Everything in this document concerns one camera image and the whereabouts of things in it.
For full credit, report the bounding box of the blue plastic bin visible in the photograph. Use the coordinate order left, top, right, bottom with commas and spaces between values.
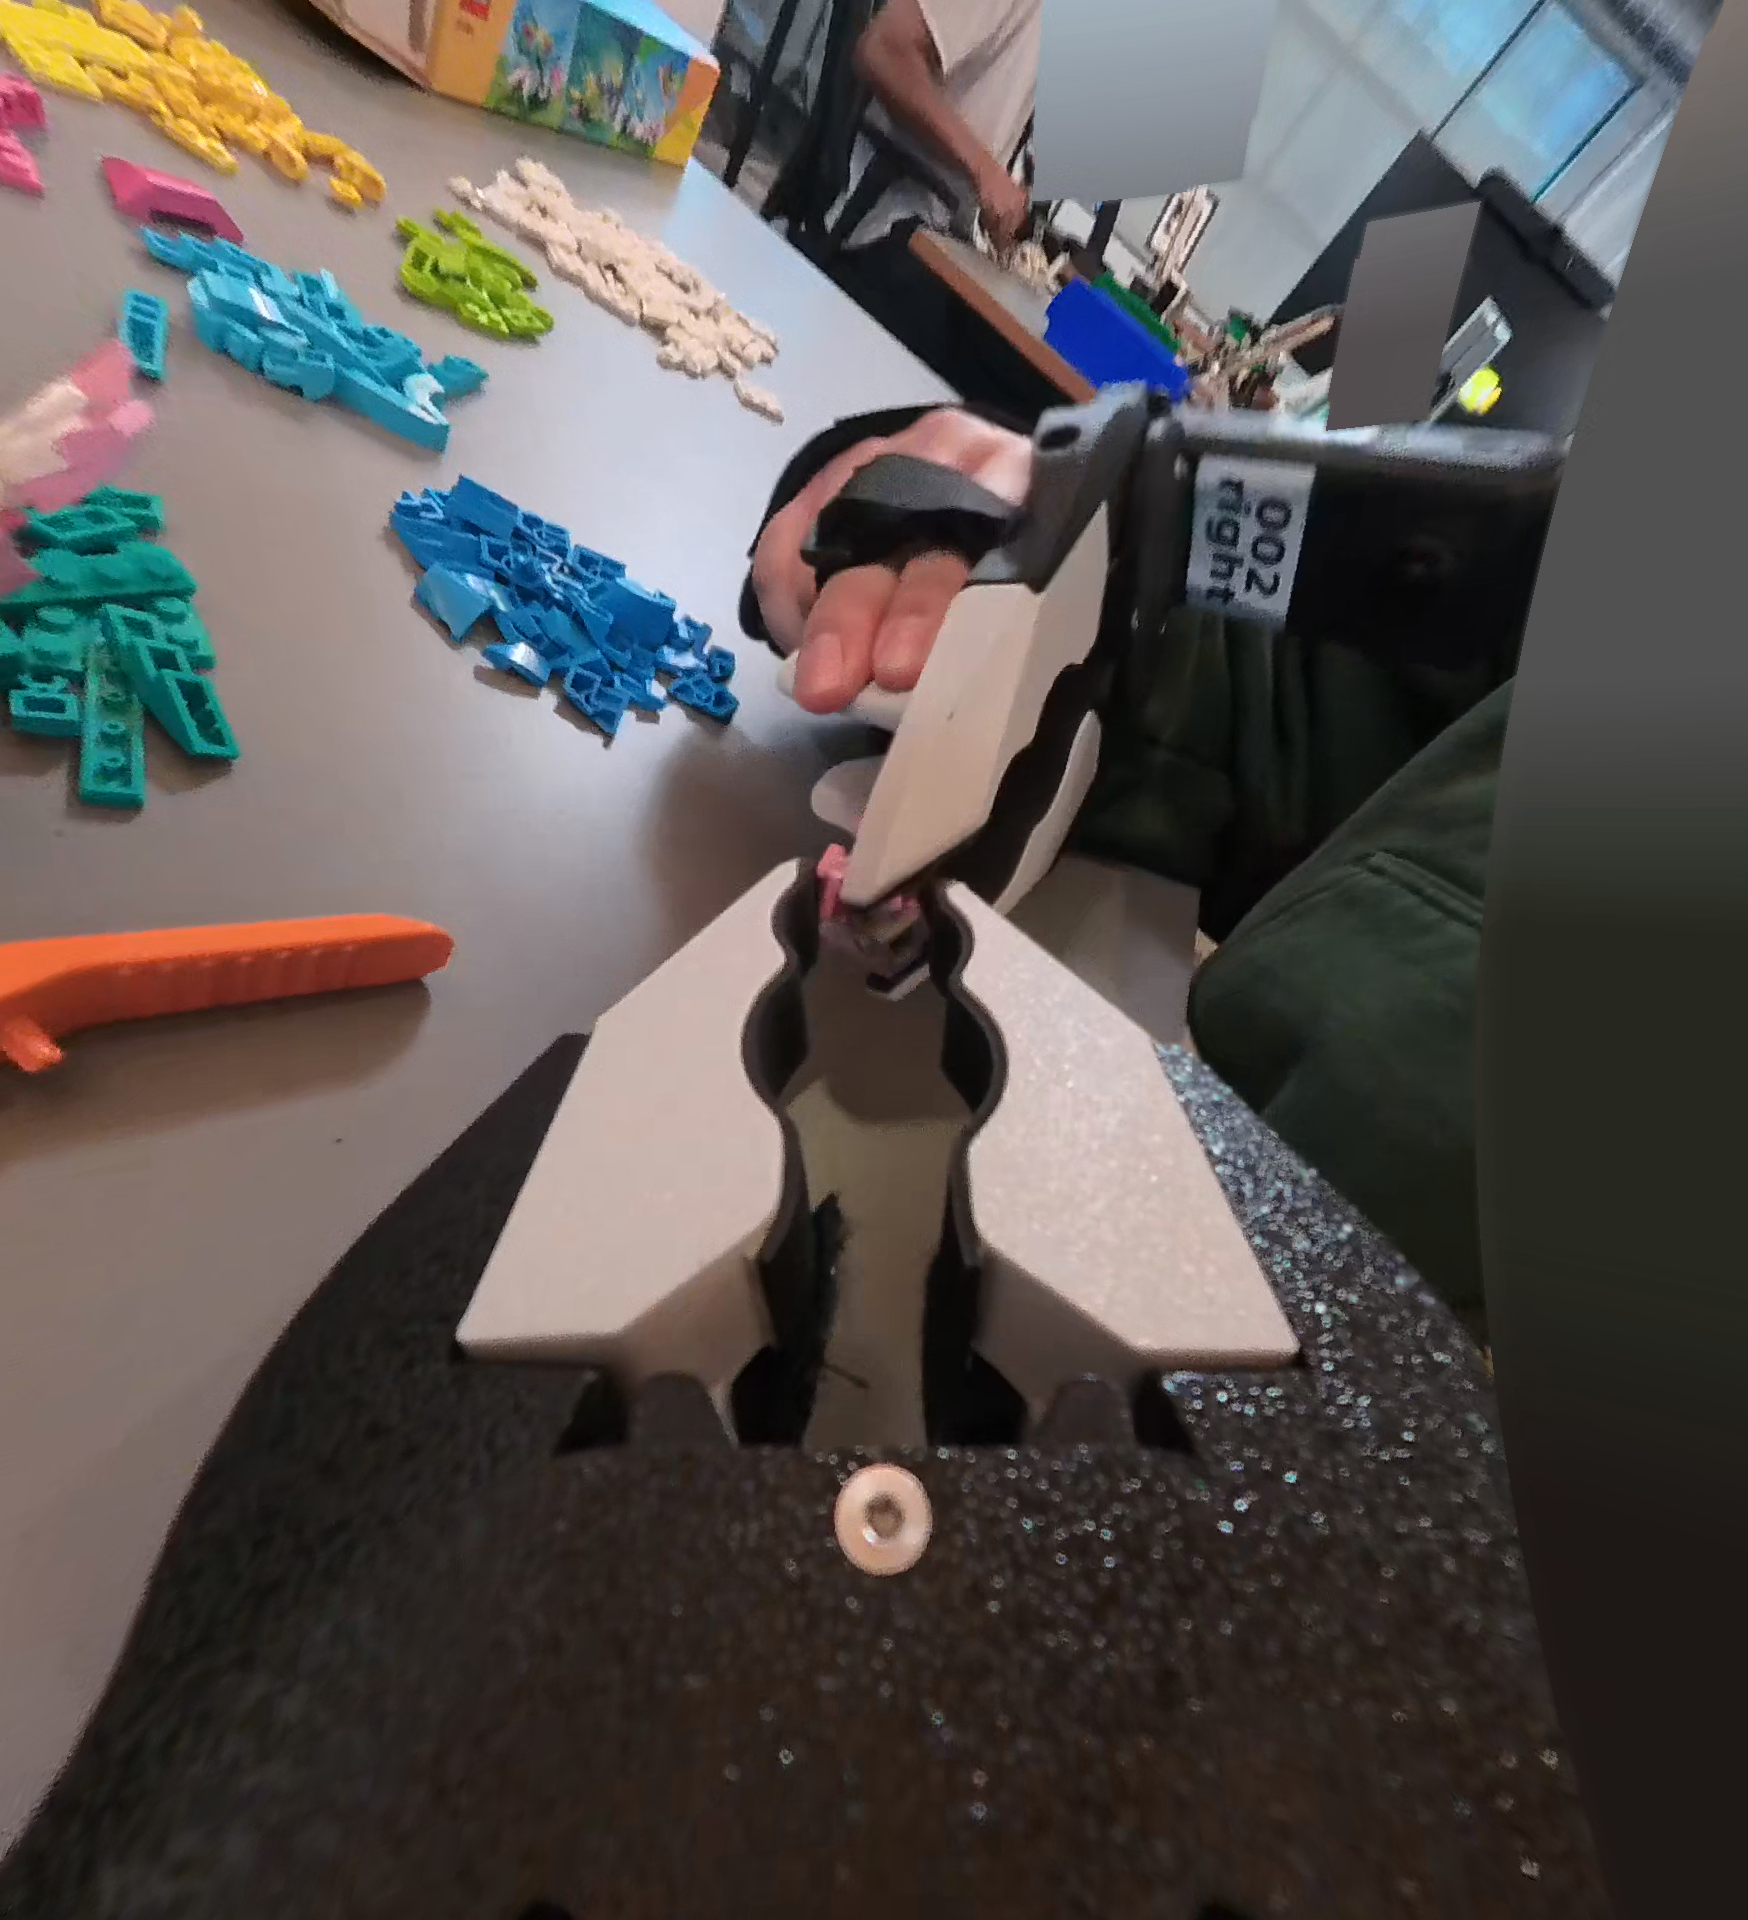
1041, 276, 1195, 405

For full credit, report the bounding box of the person's green hoodie torso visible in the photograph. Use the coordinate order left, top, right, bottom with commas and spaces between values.
1187, 682, 1512, 1344

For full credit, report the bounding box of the magenta lego wedge plate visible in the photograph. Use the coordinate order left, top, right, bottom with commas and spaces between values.
101, 154, 247, 245

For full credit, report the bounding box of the pile of yellow lego pieces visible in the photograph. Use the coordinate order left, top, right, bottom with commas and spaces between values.
0, 0, 389, 209

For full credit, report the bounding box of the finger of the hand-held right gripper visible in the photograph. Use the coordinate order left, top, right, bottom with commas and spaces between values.
960, 708, 1105, 920
842, 500, 1114, 907

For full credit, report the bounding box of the pile of lime green lego pieces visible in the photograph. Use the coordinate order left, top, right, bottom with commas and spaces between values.
396, 209, 559, 341

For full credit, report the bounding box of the black office chair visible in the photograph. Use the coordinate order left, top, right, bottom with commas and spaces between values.
722, 0, 891, 241

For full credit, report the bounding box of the person's right hand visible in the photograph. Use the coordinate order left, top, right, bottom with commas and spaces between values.
748, 405, 1038, 718

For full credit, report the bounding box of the brown background table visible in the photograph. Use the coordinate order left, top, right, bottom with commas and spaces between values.
909, 225, 1103, 405

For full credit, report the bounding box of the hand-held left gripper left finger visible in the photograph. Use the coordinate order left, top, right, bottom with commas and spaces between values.
458, 859, 827, 1431

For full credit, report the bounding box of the person's right forearm green sleeve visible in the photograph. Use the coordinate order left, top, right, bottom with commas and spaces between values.
1082, 600, 1508, 938

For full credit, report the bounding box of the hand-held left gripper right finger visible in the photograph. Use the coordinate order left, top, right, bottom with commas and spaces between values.
931, 883, 1305, 1431

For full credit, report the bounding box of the pile of white lego pieces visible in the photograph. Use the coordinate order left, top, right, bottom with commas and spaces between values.
450, 154, 789, 425

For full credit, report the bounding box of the colourful lego set box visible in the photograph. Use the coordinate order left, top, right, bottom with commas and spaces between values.
306, 0, 723, 168

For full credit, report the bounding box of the black desk partition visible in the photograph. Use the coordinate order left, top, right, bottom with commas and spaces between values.
1271, 132, 1624, 439

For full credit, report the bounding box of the pink and white lego build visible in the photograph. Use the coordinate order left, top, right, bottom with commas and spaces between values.
0, 342, 160, 646

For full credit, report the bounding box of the pile of light blue lego pieces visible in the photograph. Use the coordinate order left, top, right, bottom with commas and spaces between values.
139, 225, 490, 455

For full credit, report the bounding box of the small pink lego assembly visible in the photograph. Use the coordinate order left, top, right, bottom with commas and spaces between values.
814, 844, 941, 1002

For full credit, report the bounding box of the orange lego brick separator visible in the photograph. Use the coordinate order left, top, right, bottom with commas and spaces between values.
0, 913, 455, 1092

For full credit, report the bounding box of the brown lego structure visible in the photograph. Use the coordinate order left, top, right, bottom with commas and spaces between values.
1187, 305, 1338, 416

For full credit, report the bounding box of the pile of teal lego pieces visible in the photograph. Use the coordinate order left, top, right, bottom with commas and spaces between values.
0, 487, 245, 816

